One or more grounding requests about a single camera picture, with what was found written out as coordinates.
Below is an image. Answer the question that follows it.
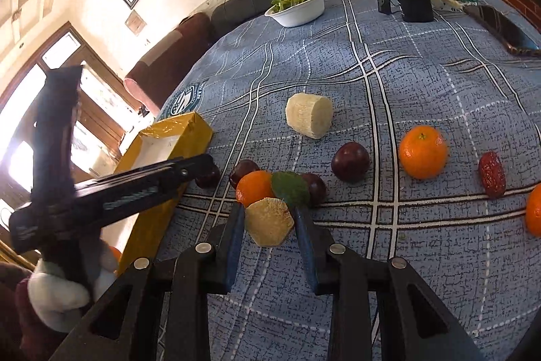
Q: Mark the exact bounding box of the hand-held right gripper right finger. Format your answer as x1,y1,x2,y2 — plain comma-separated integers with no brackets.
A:
291,204,488,361

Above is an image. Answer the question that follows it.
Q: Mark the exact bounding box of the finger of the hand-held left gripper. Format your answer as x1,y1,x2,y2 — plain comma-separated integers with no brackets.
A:
139,153,214,204

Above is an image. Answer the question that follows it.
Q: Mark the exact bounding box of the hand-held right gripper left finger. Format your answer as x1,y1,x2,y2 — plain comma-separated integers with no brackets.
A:
48,204,246,361

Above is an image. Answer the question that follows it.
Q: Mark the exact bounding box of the yellow cardboard box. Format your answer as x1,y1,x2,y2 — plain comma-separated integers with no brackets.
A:
98,112,214,276

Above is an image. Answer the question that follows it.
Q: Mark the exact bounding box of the beige cut sugarcane piece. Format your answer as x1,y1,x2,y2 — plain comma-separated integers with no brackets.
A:
245,197,295,248

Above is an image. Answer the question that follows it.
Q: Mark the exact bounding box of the person's left forearm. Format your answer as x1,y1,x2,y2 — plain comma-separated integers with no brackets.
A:
0,263,64,361

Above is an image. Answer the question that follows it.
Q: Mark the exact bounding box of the person's left hand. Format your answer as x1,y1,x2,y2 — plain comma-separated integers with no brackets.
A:
27,239,120,333

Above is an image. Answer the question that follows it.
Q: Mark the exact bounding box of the small orange mandarin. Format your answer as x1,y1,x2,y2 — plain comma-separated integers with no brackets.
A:
236,170,276,208

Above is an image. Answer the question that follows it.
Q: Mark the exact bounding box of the green leaf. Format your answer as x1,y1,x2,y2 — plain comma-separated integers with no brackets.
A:
271,172,312,208

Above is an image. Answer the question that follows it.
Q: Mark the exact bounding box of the large dark purple plum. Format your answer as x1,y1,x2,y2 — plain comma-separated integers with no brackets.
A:
331,141,371,183

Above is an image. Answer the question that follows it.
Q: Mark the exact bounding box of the maroon bolster pillow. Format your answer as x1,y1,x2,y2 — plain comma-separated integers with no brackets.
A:
124,13,212,113

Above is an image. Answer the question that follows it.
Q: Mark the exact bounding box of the white peeled sugarcane piece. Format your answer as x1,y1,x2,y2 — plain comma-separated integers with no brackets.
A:
285,93,334,140

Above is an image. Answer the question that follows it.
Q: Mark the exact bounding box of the large orange mandarin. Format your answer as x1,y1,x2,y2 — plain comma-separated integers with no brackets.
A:
399,125,449,180

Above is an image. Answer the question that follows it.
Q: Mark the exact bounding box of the blue plaid blanket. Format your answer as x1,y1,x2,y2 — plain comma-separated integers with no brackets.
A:
154,0,541,361

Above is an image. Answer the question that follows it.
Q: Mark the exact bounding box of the white bowl of greens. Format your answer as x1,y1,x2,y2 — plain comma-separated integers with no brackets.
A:
264,0,326,28

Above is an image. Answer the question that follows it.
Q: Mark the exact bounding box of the red jujube date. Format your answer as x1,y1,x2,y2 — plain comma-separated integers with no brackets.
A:
478,151,507,199

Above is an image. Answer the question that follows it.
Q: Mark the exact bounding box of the black square box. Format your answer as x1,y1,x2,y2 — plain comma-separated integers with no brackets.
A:
395,0,435,23

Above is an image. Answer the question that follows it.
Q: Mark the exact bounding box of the black tablet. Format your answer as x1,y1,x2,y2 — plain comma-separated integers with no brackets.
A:
477,4,541,58

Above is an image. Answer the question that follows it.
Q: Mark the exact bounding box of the wooden window frame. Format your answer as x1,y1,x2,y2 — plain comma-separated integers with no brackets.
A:
0,21,142,218

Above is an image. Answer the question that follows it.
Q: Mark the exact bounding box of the small wall frame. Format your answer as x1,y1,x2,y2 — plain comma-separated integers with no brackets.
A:
125,10,147,37

